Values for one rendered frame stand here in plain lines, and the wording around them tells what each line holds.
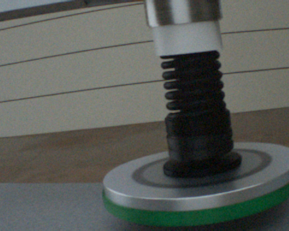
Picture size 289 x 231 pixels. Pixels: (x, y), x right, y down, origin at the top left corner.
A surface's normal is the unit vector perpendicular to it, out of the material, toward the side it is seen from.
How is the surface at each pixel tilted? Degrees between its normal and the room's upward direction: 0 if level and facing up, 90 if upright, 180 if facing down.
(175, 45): 90
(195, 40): 90
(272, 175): 0
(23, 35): 90
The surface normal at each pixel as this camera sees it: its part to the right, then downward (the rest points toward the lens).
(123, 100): -0.11, 0.16
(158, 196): -0.13, -0.98
